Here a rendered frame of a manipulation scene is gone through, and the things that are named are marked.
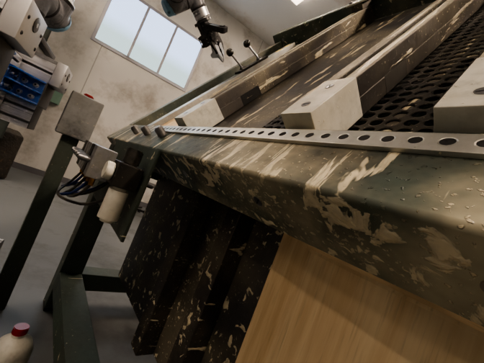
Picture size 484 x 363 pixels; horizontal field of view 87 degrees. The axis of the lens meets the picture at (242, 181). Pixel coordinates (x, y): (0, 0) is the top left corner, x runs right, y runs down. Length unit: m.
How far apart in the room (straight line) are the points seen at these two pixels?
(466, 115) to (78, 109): 1.20
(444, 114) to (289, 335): 0.45
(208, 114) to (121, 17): 4.34
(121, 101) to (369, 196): 4.60
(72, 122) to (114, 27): 3.84
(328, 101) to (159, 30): 4.77
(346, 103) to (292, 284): 0.36
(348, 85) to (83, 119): 1.05
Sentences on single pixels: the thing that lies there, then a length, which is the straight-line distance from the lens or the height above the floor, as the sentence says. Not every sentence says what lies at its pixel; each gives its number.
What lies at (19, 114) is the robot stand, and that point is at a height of 0.76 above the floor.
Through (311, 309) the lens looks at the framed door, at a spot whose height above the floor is 0.63.
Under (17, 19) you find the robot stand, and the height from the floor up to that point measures 0.94.
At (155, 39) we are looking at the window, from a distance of 5.03.
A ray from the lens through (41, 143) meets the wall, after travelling 4.76.
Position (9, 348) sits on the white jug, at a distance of 1.05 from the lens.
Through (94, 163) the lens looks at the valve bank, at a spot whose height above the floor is 0.72.
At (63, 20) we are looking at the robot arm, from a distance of 1.46.
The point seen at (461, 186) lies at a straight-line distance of 0.25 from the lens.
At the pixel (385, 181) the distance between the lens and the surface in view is 0.26.
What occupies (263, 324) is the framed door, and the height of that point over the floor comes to 0.55.
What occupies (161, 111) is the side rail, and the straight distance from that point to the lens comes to 1.39.
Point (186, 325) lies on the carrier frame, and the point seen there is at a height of 0.42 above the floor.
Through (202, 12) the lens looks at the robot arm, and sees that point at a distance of 1.47.
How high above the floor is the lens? 0.77
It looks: 4 degrees up
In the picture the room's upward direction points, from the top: 22 degrees clockwise
